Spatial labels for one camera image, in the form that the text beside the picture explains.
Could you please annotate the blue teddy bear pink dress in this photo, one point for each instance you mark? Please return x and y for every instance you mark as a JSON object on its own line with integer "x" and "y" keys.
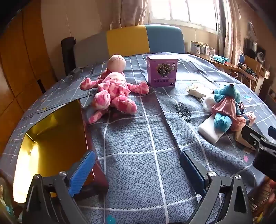
{"x": 228, "y": 90}

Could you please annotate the patterned hair scrunchie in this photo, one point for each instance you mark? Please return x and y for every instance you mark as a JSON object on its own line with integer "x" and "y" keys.
{"x": 241, "y": 107}

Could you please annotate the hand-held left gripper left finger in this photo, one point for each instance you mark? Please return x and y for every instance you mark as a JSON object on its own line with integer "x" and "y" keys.
{"x": 83, "y": 172}

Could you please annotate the white sponge block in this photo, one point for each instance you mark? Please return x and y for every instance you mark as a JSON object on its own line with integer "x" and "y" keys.
{"x": 210, "y": 130}

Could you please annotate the cream wet wipes pack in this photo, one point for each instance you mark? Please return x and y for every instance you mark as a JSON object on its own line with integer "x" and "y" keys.
{"x": 198, "y": 90}

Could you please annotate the gold metal box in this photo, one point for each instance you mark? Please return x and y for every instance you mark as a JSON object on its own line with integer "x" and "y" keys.
{"x": 43, "y": 129}

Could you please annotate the pink spotted plush toy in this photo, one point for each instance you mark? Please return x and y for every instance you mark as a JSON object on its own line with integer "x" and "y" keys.
{"x": 114, "y": 88}

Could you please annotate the window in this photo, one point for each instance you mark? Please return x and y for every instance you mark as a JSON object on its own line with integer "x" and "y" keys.
{"x": 183, "y": 13}

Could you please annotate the teal plush toy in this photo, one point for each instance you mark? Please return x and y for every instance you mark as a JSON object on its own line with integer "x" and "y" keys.
{"x": 221, "y": 58}

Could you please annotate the floral curtain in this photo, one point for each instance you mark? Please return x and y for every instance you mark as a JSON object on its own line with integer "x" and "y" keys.
{"x": 229, "y": 32}

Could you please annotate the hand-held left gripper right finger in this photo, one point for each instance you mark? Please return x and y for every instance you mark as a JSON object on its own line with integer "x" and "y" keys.
{"x": 192, "y": 172}

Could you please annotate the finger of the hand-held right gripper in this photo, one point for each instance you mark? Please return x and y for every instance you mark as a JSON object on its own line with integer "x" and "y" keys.
{"x": 272, "y": 131}
{"x": 250, "y": 134}

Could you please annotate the wooden side desk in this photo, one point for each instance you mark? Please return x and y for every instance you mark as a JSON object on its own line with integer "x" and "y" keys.
{"x": 224, "y": 64}

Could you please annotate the beige curtain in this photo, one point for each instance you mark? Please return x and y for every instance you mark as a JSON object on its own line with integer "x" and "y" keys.
{"x": 129, "y": 13}

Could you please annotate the wooden wardrobe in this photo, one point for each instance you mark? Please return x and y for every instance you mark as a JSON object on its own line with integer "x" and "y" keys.
{"x": 21, "y": 64}

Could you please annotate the black rolled mat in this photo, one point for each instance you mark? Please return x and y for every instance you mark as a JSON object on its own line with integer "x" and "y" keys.
{"x": 68, "y": 53}

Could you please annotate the patterned red clothing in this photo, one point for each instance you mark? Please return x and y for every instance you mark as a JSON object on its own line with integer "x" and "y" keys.
{"x": 263, "y": 198}

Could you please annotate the cream cloth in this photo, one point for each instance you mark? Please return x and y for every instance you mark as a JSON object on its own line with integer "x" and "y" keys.
{"x": 241, "y": 139}

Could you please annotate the purple cardboard box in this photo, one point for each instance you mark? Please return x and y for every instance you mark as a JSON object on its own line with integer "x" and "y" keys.
{"x": 161, "y": 71}

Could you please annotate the grey yellow blue headboard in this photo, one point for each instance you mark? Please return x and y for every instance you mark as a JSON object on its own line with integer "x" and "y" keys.
{"x": 125, "y": 41}

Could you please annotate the white plastic bag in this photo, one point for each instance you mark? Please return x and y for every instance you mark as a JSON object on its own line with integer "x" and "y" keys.
{"x": 207, "y": 103}

